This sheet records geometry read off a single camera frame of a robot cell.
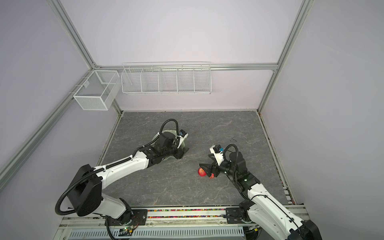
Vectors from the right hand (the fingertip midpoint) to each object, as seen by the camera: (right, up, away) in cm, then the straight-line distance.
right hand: (205, 160), depth 77 cm
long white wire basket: (-29, +50, +22) cm, 62 cm away
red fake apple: (-2, -8, +8) cm, 12 cm away
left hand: (-12, +6, +7) cm, 15 cm away
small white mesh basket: (-70, +42, +22) cm, 84 cm away
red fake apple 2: (+3, -6, -7) cm, 10 cm away
